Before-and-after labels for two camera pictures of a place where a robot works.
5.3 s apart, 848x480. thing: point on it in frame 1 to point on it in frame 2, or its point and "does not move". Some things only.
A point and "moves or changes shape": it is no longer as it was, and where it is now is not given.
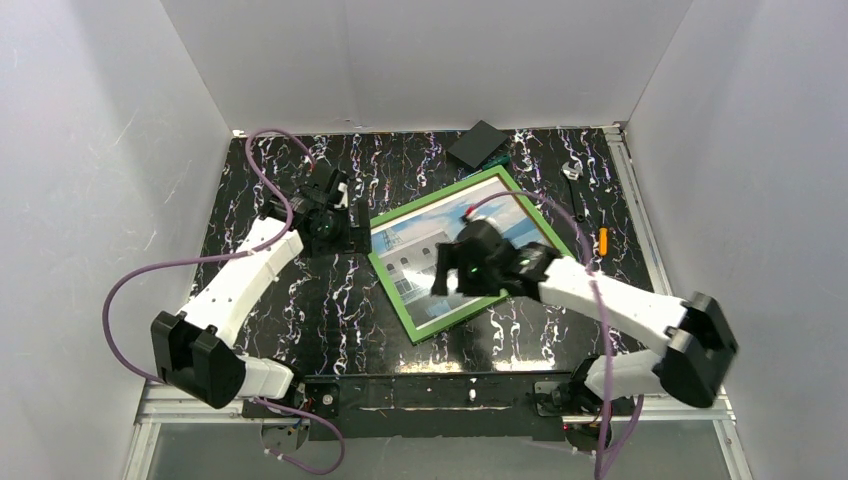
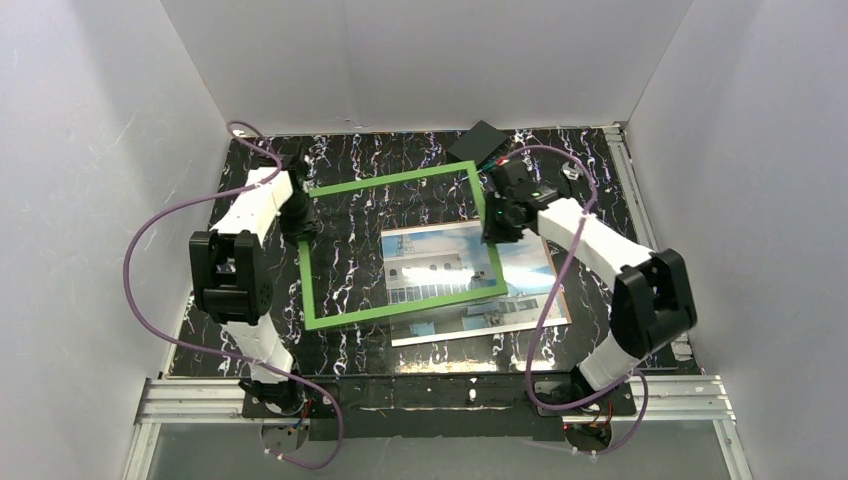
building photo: x=407 y=244 moves or changes shape
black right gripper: x=448 y=271 to x=495 y=225
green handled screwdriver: x=496 y=162 does not move
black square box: x=477 y=144 does not move
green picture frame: x=437 y=326 to x=307 y=255
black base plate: x=482 y=405 does not move
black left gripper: x=354 y=234 to x=299 y=225
